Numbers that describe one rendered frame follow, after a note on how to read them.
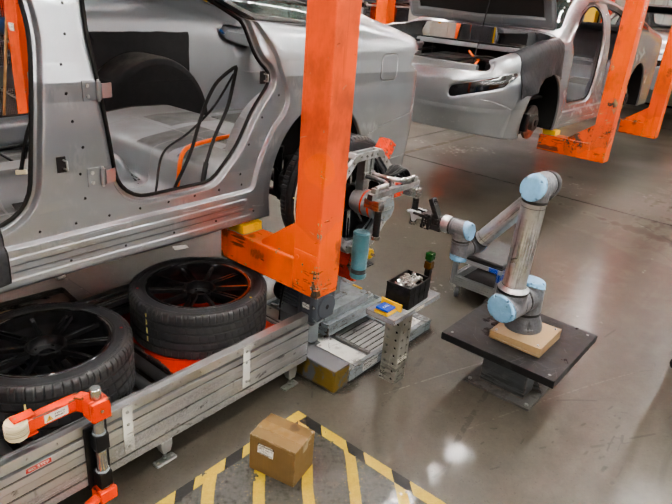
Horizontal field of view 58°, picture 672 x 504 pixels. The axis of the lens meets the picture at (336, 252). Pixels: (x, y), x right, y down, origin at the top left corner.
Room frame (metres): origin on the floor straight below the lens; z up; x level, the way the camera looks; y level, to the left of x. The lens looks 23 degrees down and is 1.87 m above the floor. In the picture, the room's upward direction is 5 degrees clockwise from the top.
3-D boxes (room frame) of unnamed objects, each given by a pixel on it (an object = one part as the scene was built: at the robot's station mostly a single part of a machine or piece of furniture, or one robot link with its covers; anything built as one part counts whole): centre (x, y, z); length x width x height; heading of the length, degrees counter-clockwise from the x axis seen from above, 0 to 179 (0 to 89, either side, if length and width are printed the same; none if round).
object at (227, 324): (2.64, 0.65, 0.39); 0.66 x 0.66 x 0.24
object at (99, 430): (1.70, 0.79, 0.30); 0.09 x 0.05 x 0.50; 142
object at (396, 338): (2.72, -0.35, 0.21); 0.10 x 0.10 x 0.42; 52
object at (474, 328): (2.77, -1.00, 0.15); 0.60 x 0.60 x 0.30; 52
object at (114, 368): (2.04, 1.12, 0.39); 0.66 x 0.66 x 0.24
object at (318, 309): (2.97, 0.19, 0.26); 0.42 x 0.18 x 0.35; 52
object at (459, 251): (2.89, -0.64, 0.69); 0.12 x 0.09 x 0.12; 135
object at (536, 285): (2.77, -0.98, 0.53); 0.17 x 0.15 x 0.18; 135
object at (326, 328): (3.22, 0.00, 0.13); 0.50 x 0.36 x 0.10; 142
